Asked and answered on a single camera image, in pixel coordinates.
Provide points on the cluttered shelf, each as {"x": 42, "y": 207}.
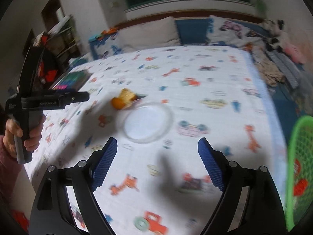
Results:
{"x": 66, "y": 41}

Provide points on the blue bed sheet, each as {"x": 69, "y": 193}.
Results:
{"x": 286, "y": 102}

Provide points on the person's left forearm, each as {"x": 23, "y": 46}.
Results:
{"x": 8, "y": 181}

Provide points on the orange toy truck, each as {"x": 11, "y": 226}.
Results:
{"x": 104, "y": 34}

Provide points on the white pillow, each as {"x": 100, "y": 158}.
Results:
{"x": 151, "y": 34}

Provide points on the beige patterned clothes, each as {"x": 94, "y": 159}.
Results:
{"x": 267, "y": 68}

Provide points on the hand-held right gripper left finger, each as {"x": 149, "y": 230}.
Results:
{"x": 105, "y": 161}

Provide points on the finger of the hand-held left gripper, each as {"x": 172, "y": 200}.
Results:
{"x": 78, "y": 97}

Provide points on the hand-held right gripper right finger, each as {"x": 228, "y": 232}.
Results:
{"x": 210, "y": 162}

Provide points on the person's left hand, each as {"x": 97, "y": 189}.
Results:
{"x": 11, "y": 132}

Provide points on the black red bag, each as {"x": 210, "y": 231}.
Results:
{"x": 49, "y": 71}

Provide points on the green plastic mesh basket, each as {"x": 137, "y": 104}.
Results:
{"x": 292, "y": 151}

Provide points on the black white plush toy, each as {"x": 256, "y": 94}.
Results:
{"x": 273, "y": 33}

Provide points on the pink plush toy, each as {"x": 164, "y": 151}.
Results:
{"x": 294, "y": 51}

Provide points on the printed white bed sheet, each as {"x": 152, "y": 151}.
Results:
{"x": 195, "y": 61}

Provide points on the butterfly print pillow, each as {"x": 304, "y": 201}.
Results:
{"x": 105, "y": 51}
{"x": 234, "y": 30}

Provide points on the yellow orange toy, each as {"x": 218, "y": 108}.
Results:
{"x": 122, "y": 100}

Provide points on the grey striped folded cloth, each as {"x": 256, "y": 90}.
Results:
{"x": 285, "y": 68}

